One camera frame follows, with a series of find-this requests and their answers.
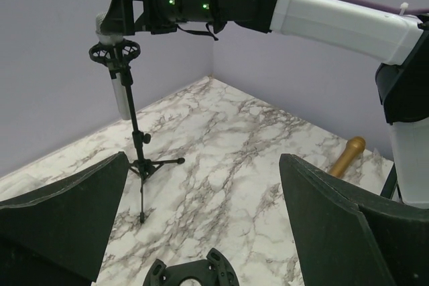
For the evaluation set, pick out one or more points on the black round-base shock mount stand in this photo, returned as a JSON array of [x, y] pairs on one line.
[[214, 270]]

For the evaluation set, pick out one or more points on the black tripod microphone stand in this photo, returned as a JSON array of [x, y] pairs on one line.
[[137, 132]]

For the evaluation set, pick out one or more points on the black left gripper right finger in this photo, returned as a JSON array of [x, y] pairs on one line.
[[346, 235]]

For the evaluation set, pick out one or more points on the clear plastic screw organizer box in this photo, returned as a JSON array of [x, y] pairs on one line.
[[16, 185]]

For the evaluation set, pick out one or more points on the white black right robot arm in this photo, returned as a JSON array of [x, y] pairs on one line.
[[396, 37]]

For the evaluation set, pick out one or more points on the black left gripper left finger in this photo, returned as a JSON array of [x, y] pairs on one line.
[[58, 233]]

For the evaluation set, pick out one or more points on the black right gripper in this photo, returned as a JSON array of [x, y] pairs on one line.
[[162, 16]]

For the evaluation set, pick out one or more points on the gold microphone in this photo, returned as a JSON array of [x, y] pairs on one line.
[[353, 148]]

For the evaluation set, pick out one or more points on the silver microphone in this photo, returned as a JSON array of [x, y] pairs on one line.
[[112, 41]]

